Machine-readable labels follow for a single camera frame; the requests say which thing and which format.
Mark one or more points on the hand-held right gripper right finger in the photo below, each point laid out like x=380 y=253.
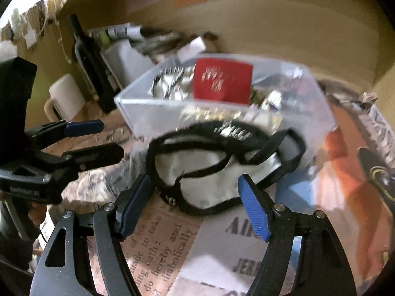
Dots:
x=255 y=211

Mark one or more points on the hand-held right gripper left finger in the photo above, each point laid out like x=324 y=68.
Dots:
x=133 y=207

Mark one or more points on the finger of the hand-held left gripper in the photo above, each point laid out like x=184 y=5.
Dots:
x=83 y=128
x=98 y=156

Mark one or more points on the white cloth pouch black trim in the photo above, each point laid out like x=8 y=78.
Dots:
x=213 y=175

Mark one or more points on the clear plastic box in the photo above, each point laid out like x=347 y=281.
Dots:
x=296 y=108

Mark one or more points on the person's left hand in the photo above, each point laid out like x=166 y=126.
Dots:
x=37 y=215

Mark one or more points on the white mug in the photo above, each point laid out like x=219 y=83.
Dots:
x=66 y=97

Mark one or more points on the newspaper print table cover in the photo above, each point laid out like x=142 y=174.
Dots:
x=172 y=243

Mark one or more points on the dark glass bottle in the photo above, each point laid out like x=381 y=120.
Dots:
x=88 y=58

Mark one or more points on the white plastic container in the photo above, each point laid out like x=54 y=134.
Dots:
x=126 y=61

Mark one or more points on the silver foil packet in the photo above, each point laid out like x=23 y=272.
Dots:
x=168 y=81

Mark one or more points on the black round device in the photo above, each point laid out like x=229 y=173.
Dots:
x=378 y=172

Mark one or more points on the white paper card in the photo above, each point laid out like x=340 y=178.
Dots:
x=193 y=47

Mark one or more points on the red card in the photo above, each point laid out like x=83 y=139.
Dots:
x=222 y=78

